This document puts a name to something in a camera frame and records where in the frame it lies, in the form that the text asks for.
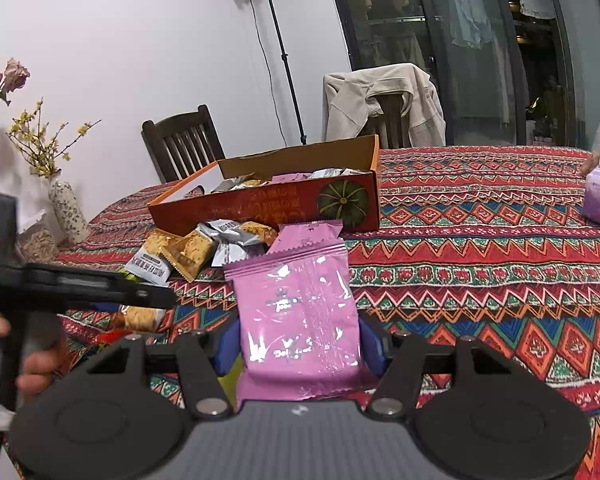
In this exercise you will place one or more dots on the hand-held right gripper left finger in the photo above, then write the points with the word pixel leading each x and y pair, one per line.
pixel 227 350

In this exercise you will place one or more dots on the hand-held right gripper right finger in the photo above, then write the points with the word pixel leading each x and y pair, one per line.
pixel 372 355

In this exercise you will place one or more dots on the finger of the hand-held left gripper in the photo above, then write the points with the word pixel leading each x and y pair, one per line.
pixel 120 301
pixel 80 276

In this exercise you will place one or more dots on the purple snack packet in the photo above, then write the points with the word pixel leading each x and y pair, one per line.
pixel 295 300
pixel 290 178

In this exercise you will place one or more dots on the pile of mixed snack packets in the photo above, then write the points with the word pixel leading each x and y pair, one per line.
pixel 195 250

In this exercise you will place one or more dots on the orange cardboard box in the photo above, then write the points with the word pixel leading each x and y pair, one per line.
pixel 260 205

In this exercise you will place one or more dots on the person's left hand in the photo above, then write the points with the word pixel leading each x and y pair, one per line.
pixel 45 365

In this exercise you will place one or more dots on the glass jar with cereal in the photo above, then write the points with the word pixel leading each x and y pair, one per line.
pixel 37 242

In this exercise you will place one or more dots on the small floral vase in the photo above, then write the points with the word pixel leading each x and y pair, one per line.
pixel 70 210

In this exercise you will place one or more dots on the yellow flower twigs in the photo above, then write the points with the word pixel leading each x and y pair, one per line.
pixel 40 145

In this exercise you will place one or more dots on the red patterned tablecloth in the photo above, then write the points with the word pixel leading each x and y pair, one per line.
pixel 480 260

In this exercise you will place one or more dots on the dried pink roses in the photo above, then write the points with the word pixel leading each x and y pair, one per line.
pixel 12 75

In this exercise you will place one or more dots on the dark wooden chair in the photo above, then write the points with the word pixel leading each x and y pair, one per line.
pixel 185 145

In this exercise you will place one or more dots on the wooden chair with jacket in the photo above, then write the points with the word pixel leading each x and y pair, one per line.
pixel 392 120

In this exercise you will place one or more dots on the beige jacket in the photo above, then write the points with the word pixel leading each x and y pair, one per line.
pixel 350 105

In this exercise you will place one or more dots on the black framed glass sliding door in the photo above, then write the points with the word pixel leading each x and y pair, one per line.
pixel 460 85

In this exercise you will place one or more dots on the studio light on stand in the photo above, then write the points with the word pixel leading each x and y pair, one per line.
pixel 280 50

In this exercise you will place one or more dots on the hanging light blue shirt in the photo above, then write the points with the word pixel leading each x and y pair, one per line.
pixel 467 5

